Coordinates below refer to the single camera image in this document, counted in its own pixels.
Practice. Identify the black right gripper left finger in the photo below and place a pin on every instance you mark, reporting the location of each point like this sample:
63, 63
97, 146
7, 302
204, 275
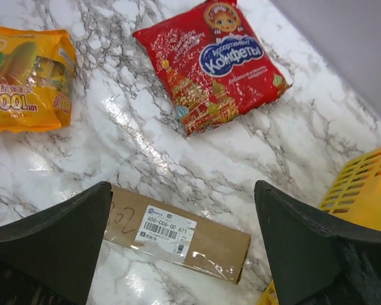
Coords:
50, 257

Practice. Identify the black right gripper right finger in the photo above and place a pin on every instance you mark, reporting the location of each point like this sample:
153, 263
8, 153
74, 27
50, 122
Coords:
315, 257

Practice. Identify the brown cardboard express box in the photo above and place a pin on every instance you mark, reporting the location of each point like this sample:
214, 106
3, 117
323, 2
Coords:
176, 236

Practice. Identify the yellow plastic basket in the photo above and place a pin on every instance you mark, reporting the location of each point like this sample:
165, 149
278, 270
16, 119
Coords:
355, 196

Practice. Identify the yellow corn snack bag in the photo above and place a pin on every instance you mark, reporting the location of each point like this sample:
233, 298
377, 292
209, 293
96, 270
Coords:
37, 69

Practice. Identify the red candy bag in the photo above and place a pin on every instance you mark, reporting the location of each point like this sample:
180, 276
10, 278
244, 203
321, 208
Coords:
212, 65

